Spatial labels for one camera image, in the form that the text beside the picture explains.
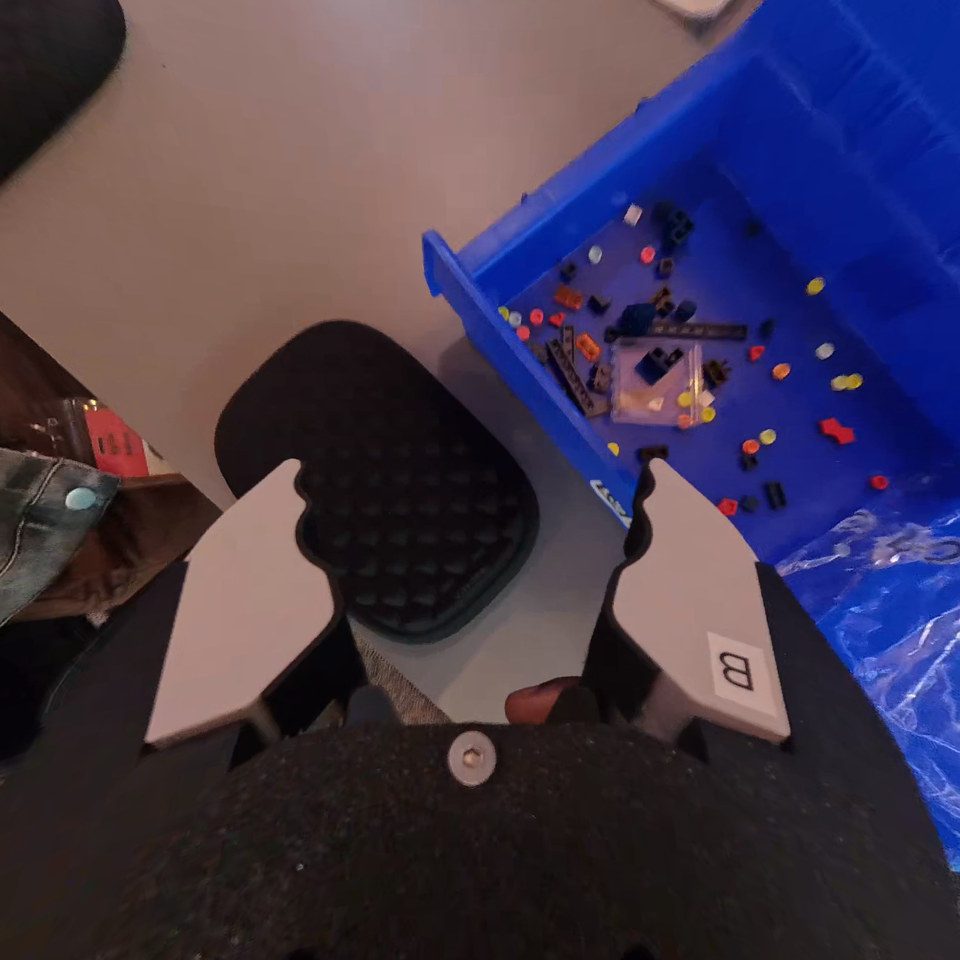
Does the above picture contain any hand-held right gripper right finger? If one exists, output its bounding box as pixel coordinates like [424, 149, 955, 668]
[585, 457, 792, 745]

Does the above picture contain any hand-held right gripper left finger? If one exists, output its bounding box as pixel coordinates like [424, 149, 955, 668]
[144, 459, 369, 747]

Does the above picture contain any pile of brick pieces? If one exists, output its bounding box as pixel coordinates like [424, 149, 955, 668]
[498, 201, 890, 519]

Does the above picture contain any blue storage bin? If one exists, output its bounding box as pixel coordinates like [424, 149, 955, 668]
[422, 0, 960, 871]

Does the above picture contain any person's right hand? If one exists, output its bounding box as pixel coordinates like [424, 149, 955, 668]
[506, 677, 582, 725]

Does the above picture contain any clear transparent brick panel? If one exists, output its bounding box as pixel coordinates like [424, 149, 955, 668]
[611, 341, 706, 427]

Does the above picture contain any clear printed plastic bag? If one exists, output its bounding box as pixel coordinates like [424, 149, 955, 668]
[776, 465, 960, 871]

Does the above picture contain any red card in clear holder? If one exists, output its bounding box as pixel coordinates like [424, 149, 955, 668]
[63, 397, 162, 477]

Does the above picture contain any person's grey denim jacket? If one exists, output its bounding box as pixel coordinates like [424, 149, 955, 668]
[0, 447, 121, 624]

